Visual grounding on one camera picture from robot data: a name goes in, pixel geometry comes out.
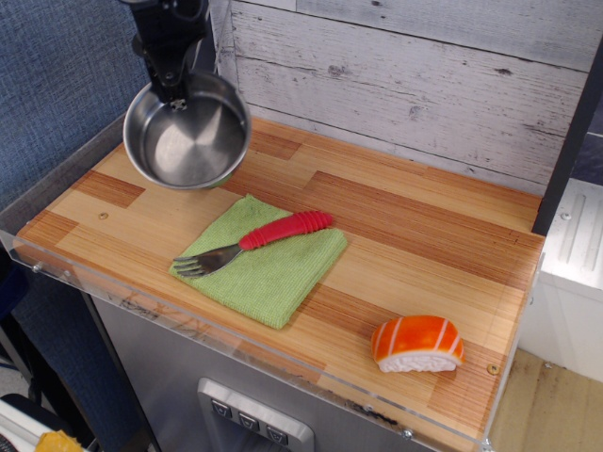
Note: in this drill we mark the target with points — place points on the black right frame post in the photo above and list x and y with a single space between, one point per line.
572 144

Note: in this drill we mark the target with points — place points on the stainless steel pot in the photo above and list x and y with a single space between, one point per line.
194 143

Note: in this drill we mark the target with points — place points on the clear acrylic table guard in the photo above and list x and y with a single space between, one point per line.
91 286

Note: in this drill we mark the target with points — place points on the orange salmon sushi toy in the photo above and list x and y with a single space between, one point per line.
421 343

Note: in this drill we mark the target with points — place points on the silver button control panel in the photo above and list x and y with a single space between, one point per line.
239 422

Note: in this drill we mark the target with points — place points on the stainless steel cabinet front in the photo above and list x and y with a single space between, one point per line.
164 362

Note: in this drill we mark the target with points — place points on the black left frame post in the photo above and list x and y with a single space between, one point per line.
202 54

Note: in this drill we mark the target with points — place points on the white aluminium side block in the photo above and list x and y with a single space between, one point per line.
573 247

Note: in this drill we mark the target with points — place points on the yellow black bag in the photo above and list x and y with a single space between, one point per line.
21 432

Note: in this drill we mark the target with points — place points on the red handled metal fork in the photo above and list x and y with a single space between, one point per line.
211 261

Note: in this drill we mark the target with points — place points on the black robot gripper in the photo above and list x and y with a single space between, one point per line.
165 31

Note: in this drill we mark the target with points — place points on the black frame post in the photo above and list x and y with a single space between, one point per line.
572 144
202 54

